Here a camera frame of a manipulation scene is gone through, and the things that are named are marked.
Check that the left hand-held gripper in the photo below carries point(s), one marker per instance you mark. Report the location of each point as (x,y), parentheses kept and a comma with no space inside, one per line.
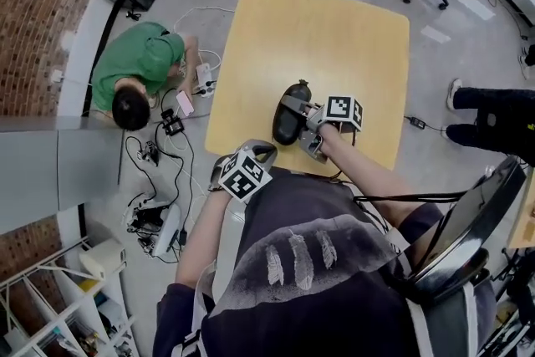
(244,179)

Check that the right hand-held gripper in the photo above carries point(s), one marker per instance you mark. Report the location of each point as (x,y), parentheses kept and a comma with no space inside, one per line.
(343,109)

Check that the person's left forearm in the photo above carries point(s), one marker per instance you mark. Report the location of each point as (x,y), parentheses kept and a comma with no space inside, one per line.
(200,234)

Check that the person's right forearm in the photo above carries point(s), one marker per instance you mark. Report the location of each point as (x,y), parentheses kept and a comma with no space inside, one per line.
(368,175)

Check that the pink phone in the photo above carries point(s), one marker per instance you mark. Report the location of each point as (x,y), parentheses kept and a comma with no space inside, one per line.
(184,103)

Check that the white power strip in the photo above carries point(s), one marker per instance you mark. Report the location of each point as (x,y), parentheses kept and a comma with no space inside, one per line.
(203,76)

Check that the black power adapter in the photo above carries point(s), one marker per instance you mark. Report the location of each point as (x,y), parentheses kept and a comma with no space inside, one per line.
(416,121)

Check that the small grey gripper device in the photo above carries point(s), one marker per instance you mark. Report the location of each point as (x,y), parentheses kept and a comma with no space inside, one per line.
(149,152)

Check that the white and black robot device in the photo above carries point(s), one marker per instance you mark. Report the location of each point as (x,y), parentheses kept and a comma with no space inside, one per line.
(161,221)

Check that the person's dark printed shirt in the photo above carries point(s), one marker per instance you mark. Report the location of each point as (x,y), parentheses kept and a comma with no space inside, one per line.
(317,284)

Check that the grey partition ledge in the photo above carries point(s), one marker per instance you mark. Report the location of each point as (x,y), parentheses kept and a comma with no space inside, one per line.
(50,167)

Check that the light wooden side table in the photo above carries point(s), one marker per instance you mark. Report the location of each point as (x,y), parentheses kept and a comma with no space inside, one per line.
(523,213)

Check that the white shelf unit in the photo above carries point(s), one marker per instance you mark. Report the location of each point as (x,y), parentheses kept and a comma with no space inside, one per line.
(62,305)

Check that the black camera device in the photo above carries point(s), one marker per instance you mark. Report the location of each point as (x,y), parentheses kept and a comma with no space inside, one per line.
(173,123)

